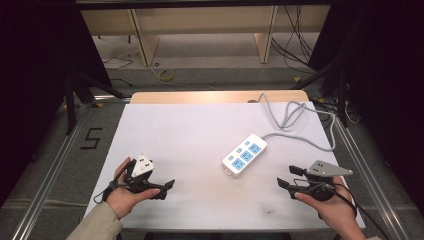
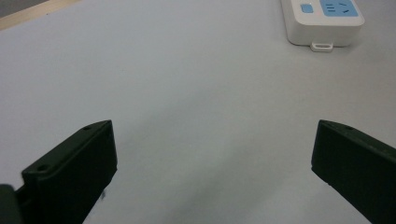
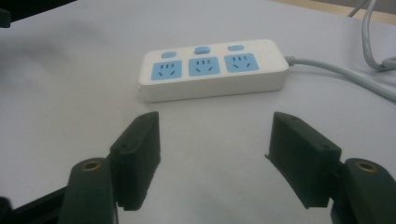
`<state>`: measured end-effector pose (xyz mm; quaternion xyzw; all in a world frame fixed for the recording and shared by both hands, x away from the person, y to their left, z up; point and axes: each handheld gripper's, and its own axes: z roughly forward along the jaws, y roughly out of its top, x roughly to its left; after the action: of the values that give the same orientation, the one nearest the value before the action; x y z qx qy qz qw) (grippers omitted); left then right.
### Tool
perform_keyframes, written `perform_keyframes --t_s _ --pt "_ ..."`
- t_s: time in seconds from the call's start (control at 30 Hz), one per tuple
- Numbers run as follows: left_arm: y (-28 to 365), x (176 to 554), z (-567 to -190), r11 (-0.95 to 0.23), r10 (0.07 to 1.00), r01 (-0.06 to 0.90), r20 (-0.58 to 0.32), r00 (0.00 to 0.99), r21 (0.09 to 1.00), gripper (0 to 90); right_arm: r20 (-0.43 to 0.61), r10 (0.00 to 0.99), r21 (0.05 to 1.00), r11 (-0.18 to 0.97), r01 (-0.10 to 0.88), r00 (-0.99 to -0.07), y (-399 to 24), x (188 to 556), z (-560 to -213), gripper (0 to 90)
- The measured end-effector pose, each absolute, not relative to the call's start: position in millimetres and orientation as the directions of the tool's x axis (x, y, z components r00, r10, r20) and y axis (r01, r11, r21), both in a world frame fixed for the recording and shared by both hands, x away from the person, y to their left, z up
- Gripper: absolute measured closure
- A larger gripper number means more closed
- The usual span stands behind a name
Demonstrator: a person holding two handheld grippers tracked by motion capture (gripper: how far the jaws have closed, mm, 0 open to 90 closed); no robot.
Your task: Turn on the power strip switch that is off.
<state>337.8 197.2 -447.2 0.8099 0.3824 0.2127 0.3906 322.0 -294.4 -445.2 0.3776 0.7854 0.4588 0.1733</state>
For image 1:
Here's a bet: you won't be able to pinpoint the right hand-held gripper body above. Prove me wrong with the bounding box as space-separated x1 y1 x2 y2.
292 160 354 202

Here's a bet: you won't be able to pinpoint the aluminium floor rail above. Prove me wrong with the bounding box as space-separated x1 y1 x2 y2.
11 94 133 240
313 97 412 240

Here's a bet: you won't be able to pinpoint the yellow tape roll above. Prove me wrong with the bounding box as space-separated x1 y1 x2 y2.
157 68 175 83

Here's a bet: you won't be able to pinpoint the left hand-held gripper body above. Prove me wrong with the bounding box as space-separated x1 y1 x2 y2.
124 153 168 195

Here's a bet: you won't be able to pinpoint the white power strip blue sockets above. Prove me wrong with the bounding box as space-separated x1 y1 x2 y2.
221 133 269 178

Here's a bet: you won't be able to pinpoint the light wooden desk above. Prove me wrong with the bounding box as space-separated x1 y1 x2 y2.
79 4 332 67

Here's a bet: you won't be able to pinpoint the wooden table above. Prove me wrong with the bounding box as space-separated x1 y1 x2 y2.
129 89 310 105

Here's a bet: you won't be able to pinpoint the white table mat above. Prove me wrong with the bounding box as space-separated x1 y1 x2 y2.
84 101 367 232

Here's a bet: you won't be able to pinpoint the person's right hand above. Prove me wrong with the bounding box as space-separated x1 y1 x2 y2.
294 175 358 232

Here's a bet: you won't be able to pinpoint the black metal stand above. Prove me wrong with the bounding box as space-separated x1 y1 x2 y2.
64 70 132 136
291 56 351 128

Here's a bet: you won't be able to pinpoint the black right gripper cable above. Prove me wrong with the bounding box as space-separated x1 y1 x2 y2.
293 178 390 240

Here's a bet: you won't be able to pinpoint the thin black floor cable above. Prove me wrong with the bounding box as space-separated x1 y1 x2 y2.
101 55 135 88

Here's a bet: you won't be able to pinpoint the white floor cable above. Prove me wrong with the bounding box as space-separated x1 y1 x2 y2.
147 61 221 92

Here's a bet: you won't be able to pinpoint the grey power strip cable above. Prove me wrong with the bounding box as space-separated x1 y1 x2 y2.
257 92 337 153

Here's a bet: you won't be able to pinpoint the person's left hand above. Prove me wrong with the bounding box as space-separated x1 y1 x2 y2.
105 157 161 220

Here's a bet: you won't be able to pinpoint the bundle of black hanging cables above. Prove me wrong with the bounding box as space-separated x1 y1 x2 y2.
270 4 316 75

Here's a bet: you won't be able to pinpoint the black curtain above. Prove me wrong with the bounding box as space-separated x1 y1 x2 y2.
308 0 424 216
0 0 113 208

